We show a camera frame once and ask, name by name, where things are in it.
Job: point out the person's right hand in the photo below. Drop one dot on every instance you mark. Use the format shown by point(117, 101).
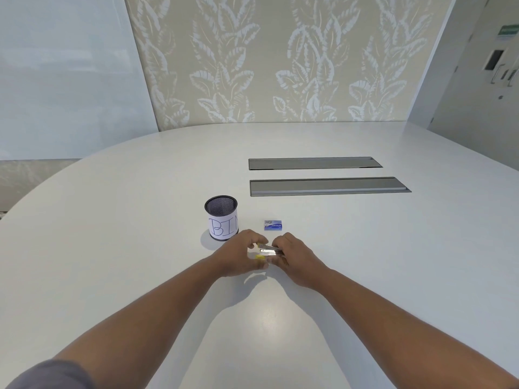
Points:
point(302, 261)

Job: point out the person's left hand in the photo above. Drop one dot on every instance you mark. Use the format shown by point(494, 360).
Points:
point(235, 257)

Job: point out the person's left thumb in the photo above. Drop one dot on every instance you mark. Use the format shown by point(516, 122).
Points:
point(259, 264)

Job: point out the person's right fingers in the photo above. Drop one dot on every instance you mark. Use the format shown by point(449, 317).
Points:
point(280, 243)

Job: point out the yellow metal stapler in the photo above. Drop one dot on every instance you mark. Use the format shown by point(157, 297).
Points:
point(268, 251)

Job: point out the person's left forearm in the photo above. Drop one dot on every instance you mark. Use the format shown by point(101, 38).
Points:
point(133, 324)

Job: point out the person's right forearm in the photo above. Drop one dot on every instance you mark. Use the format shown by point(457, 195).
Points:
point(409, 324)

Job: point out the small blue staple box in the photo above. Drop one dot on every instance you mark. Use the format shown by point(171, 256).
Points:
point(273, 225)

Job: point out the black mesh pen cup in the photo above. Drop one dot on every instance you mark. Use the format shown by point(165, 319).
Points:
point(221, 218)

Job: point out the grey shirt sleeve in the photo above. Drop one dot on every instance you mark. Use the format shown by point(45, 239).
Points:
point(44, 376)

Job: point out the white door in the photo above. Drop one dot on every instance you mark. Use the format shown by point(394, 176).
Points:
point(476, 72)

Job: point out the green exit sign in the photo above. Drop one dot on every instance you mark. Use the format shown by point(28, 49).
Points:
point(508, 31)

